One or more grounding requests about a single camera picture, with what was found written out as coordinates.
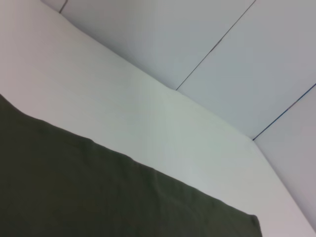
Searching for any dark green FREE t-shirt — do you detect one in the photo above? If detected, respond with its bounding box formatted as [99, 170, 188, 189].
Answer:
[0, 93, 263, 237]

